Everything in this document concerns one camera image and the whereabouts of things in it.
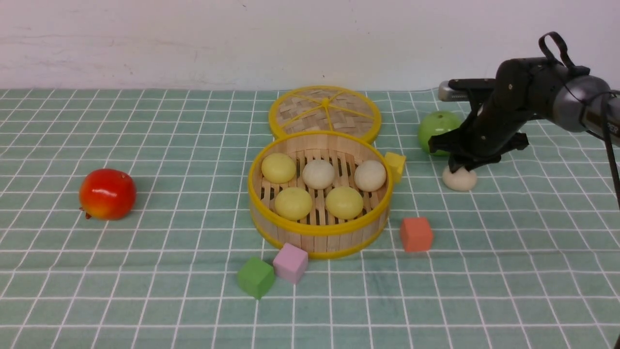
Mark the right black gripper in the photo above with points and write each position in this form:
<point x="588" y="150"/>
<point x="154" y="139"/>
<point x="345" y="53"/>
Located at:
<point x="488" y="133"/>

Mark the white bun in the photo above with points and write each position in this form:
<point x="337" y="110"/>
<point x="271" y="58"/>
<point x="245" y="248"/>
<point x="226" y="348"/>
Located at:
<point x="318" y="174"/>
<point x="370" y="176"/>
<point x="461" y="180"/>

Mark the white bun bottom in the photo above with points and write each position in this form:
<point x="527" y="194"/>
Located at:
<point x="370" y="176"/>

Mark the yellow bun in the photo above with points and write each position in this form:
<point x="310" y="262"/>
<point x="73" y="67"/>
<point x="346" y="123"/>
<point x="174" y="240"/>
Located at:
<point x="293" y="204"/>
<point x="344" y="203"/>
<point x="278" y="168"/>

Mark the right robot arm black grey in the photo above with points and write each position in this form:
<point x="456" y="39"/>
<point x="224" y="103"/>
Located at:
<point x="524" y="89"/>

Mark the bamboo steamer tray yellow rim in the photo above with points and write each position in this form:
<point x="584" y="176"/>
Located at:
<point x="320" y="234"/>

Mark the woven bamboo steamer lid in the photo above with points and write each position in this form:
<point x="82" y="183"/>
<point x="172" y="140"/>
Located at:
<point x="325" y="108"/>

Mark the green apple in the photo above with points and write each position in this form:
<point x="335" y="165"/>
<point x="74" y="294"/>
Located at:
<point x="436" y="123"/>

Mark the yellow cube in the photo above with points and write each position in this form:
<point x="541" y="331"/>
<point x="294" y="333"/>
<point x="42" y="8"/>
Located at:
<point x="397" y="164"/>

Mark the orange cube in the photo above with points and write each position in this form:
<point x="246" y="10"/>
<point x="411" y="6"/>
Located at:
<point x="416" y="234"/>

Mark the pink cube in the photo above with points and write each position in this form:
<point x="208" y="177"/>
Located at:
<point x="291" y="263"/>

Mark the green cube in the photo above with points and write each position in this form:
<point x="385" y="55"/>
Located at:
<point x="256" y="277"/>

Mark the red pomegranate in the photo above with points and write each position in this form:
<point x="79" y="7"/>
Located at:
<point x="107" y="194"/>

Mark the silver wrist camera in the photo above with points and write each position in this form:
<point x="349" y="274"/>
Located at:
<point x="454" y="90"/>

